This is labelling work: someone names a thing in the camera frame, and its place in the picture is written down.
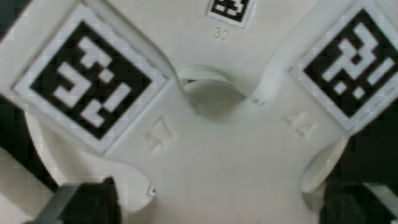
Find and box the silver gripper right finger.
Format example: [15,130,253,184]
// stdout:
[319,181,398,224]

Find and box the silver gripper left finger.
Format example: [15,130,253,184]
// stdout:
[24,177,123,224]

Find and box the white cross-shaped table base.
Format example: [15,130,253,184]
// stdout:
[0,0,398,224]

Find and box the white cylindrical table leg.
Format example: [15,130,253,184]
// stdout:
[179,66,246,120]

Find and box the white round table top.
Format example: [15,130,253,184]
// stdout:
[13,0,347,223]

